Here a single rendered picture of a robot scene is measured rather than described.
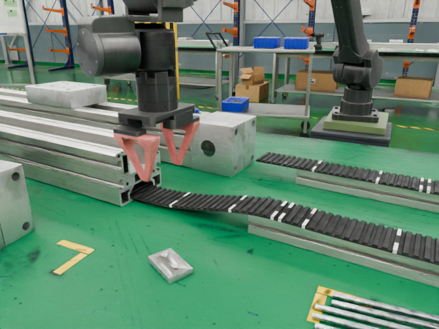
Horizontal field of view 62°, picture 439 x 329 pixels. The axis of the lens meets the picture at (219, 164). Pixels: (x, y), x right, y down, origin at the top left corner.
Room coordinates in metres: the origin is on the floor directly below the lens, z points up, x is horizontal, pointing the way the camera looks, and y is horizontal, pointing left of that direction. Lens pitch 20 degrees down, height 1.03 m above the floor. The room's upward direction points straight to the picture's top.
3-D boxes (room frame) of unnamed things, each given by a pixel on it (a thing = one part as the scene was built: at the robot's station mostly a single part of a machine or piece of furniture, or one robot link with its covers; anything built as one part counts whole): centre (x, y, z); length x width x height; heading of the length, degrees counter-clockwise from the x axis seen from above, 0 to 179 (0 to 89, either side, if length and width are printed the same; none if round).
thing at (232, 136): (0.69, -0.01, 0.83); 0.12 x 0.09 x 0.10; 150
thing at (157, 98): (0.52, 0.09, 0.95); 0.10 x 0.07 x 0.07; 150
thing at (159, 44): (0.52, 0.09, 1.01); 0.07 x 0.06 x 0.07; 135
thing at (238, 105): (3.77, -0.43, 0.50); 1.03 x 0.55 x 1.01; 76
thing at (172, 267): (0.35, 0.06, 0.78); 0.05 x 0.03 x 0.01; 36
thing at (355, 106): (1.00, -0.38, 0.84); 0.12 x 0.09 x 0.08; 73
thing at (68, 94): (0.91, 0.38, 0.87); 0.16 x 0.11 x 0.07; 60
